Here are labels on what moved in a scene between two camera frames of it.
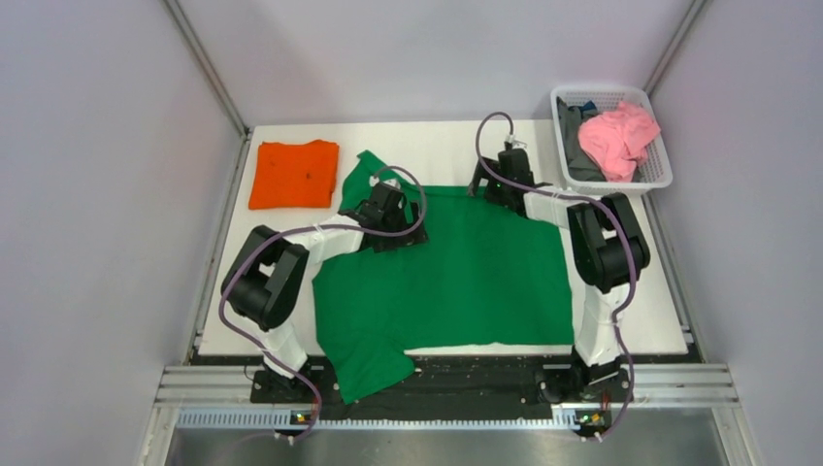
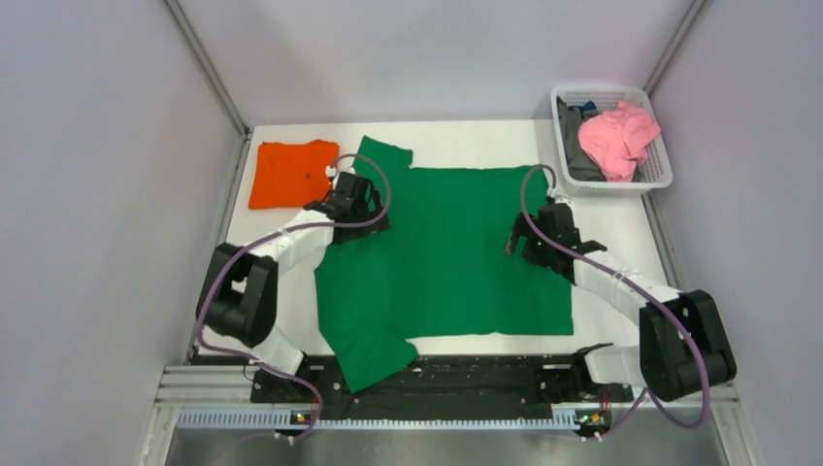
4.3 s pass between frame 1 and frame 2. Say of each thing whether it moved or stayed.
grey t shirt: stayed
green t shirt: moved
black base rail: stayed
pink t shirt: stayed
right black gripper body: moved
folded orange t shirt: stayed
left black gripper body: moved
